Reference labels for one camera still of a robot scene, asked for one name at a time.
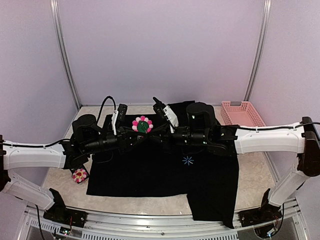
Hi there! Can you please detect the left aluminium frame post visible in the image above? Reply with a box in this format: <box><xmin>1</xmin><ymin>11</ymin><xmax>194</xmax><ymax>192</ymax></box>
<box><xmin>50</xmin><ymin>0</ymin><xmax>82</xmax><ymax>110</ymax></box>

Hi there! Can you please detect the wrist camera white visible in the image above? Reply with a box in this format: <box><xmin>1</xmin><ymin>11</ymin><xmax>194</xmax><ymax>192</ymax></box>
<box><xmin>152</xmin><ymin>97</ymin><xmax>179</xmax><ymax>134</ymax></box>
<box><xmin>111</xmin><ymin>103</ymin><xmax>128</xmax><ymax>136</ymax></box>

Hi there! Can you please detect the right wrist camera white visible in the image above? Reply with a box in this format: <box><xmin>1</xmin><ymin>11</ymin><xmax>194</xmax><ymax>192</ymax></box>
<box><xmin>152</xmin><ymin>97</ymin><xmax>179</xmax><ymax>134</ymax></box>

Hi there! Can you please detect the right aluminium frame post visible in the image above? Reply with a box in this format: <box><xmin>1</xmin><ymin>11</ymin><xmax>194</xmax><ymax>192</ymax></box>
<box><xmin>242</xmin><ymin>0</ymin><xmax>272</xmax><ymax>102</ymax></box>

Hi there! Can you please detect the front aluminium rail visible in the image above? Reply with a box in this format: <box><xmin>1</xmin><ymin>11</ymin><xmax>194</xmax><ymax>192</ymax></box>
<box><xmin>14</xmin><ymin>197</ymin><xmax>307</xmax><ymax>240</ymax></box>

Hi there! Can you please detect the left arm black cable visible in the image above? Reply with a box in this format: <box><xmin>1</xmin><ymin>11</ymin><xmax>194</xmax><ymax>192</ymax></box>
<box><xmin>0</xmin><ymin>95</ymin><xmax>117</xmax><ymax>151</ymax></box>

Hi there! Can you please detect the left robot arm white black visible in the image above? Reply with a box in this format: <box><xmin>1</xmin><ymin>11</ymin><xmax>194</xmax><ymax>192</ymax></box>
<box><xmin>0</xmin><ymin>111</ymin><xmax>149</xmax><ymax>228</ymax></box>

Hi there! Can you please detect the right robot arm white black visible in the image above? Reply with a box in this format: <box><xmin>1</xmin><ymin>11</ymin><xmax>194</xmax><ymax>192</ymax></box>
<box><xmin>149</xmin><ymin>98</ymin><xmax>320</xmax><ymax>227</ymax></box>

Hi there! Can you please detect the flower brooch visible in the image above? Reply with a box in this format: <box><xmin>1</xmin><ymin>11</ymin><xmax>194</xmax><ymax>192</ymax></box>
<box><xmin>72</xmin><ymin>168</ymin><xmax>88</xmax><ymax>183</ymax></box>
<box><xmin>131</xmin><ymin>115</ymin><xmax>154</xmax><ymax>134</ymax></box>

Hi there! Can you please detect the black t-shirt blue logo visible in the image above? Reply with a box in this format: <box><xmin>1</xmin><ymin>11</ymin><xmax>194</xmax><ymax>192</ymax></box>
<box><xmin>86</xmin><ymin>100</ymin><xmax>241</xmax><ymax>229</ymax></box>

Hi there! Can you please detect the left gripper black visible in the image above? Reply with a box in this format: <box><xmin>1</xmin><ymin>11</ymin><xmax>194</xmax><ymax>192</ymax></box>
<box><xmin>83</xmin><ymin>126</ymin><xmax>148</xmax><ymax>155</ymax></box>

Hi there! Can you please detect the aluminium frame post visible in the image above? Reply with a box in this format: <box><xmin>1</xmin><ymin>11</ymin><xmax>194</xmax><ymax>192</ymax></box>
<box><xmin>50</xmin><ymin>0</ymin><xmax>82</xmax><ymax>110</ymax></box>
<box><xmin>242</xmin><ymin>0</ymin><xmax>272</xmax><ymax>102</ymax></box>

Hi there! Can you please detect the pink plastic basket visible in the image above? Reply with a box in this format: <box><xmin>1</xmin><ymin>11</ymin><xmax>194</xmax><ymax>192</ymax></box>
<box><xmin>220</xmin><ymin>101</ymin><xmax>266</xmax><ymax>127</ymax></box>

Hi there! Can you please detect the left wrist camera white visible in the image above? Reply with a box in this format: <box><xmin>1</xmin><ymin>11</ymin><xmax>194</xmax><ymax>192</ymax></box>
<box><xmin>111</xmin><ymin>103</ymin><xmax>128</xmax><ymax>136</ymax></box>

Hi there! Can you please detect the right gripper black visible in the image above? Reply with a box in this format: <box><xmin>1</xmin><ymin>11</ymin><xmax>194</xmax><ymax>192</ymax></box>
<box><xmin>147</xmin><ymin>122</ymin><xmax>209</xmax><ymax>154</ymax></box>

